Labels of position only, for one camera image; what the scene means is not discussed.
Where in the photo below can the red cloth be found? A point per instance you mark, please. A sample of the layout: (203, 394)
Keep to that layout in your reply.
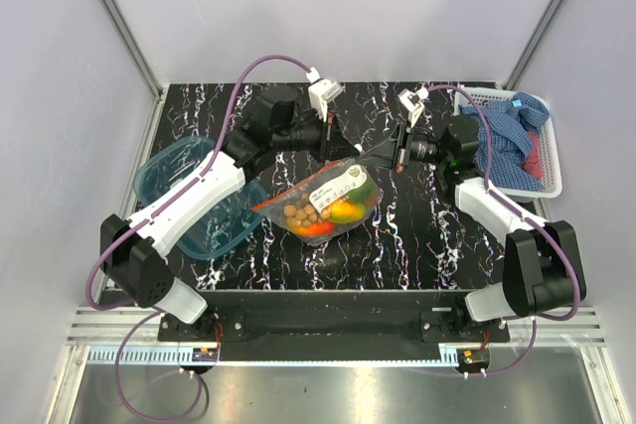
(532, 165)

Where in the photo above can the blue checkered shirt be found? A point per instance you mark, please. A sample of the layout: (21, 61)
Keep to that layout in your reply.
(505, 146)

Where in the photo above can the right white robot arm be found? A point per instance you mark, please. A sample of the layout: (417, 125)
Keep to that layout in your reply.
(542, 274)

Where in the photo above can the white plastic laundry basket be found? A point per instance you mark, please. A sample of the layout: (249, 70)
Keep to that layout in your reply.
(551, 179)

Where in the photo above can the fake brown longan cluster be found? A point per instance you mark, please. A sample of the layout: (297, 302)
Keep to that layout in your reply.
(299, 210)

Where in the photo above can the fake green yellow lime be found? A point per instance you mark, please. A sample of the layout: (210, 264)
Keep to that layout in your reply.
(367, 194)

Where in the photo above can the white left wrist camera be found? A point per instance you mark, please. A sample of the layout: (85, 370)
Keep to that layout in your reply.
(321, 93)

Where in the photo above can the clear zip top bag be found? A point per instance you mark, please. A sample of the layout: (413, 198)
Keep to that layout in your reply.
(325, 187)

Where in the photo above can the fake orange fruit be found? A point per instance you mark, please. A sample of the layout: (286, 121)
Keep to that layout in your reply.
(314, 228)

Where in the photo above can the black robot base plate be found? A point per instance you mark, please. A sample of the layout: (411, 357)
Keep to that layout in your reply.
(333, 327)

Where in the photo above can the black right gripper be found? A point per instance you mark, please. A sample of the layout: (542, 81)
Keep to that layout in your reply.
(383, 154)

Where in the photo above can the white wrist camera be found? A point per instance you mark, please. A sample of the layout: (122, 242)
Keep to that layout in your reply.
(321, 93)
(413, 102)

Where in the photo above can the aluminium rail frame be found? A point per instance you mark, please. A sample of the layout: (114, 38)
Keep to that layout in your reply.
(125, 35)

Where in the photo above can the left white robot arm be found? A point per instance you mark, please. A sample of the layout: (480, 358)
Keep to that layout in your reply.
(134, 249)

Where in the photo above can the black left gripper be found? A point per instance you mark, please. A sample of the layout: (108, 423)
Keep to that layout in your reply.
(336, 145)

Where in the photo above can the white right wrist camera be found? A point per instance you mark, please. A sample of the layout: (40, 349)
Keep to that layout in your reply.
(413, 102)

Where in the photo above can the blue transparent plastic container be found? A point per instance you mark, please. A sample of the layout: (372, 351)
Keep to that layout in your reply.
(224, 226)

